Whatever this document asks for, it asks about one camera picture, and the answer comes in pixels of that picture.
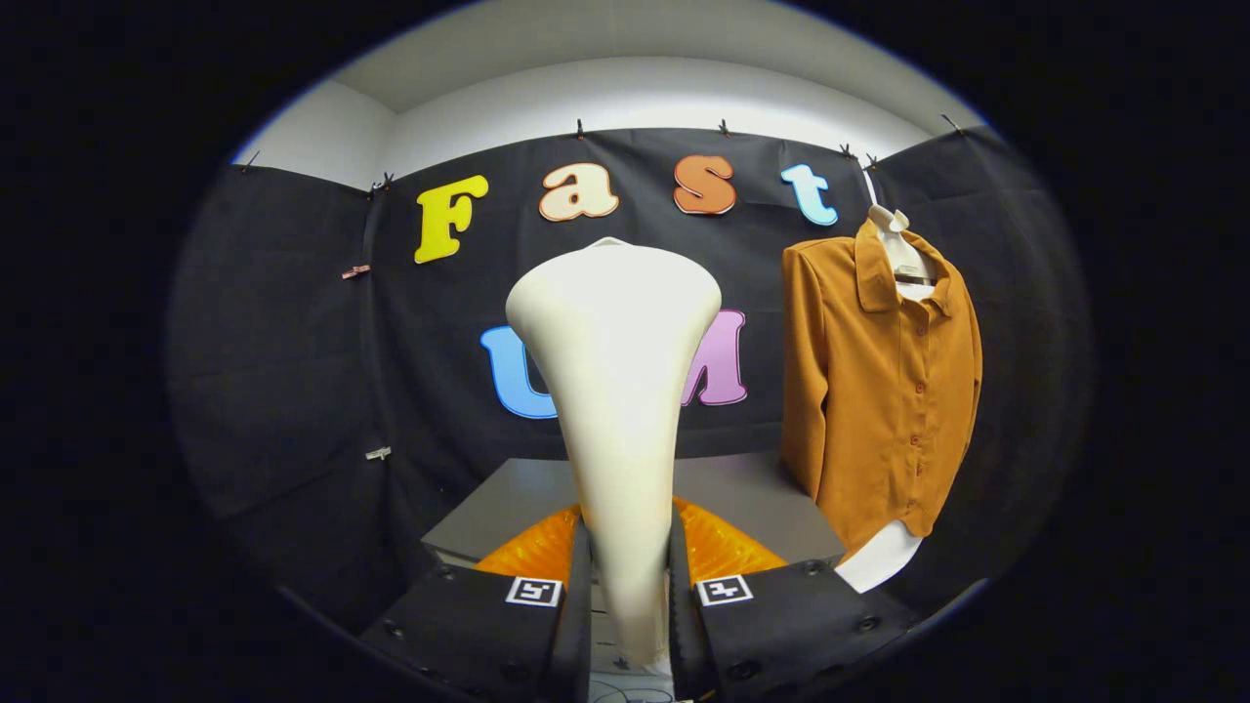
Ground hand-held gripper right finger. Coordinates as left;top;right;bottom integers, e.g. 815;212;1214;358
667;498;919;702

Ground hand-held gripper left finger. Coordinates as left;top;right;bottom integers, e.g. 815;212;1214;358
359;503;594;703

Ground orange button shirt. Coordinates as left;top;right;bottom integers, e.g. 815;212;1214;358
780;217;983;562

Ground white garment steamer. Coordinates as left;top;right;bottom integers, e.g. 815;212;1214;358
505;237;724;675

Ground white mannequin torso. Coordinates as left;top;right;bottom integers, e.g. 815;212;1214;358
835;171;938;594

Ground grey cabinet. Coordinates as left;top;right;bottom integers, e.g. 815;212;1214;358
420;451;846;703

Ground black backdrop cloth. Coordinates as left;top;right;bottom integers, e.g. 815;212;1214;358
166;122;1095;636

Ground row of black clips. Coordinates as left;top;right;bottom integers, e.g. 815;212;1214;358
239;115;963;196

